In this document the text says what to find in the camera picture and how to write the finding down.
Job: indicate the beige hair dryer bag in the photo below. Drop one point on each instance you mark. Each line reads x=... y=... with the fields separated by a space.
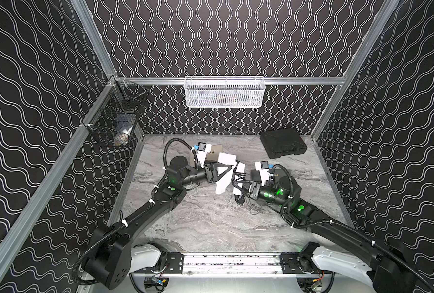
x=212 y=155

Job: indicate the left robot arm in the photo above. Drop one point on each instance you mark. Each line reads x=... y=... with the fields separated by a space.
x=111 y=257

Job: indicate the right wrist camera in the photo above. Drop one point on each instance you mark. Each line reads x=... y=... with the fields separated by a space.
x=262 y=172

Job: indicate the white wire basket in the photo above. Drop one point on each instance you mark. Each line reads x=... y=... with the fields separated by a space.
x=224 y=91

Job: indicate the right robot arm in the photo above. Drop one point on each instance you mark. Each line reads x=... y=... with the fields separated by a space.
x=386 y=267

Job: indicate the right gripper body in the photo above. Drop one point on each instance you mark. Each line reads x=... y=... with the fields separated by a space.
x=256 y=191

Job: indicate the black wire basket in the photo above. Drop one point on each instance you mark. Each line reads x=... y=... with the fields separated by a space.
x=114 y=125

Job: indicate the black plastic case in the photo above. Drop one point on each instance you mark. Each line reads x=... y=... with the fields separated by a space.
x=283 y=142

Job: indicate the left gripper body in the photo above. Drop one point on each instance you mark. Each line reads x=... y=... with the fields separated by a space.
x=209 y=173

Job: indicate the white hair dryer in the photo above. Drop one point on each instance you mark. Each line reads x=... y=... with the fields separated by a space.
x=237 y=172

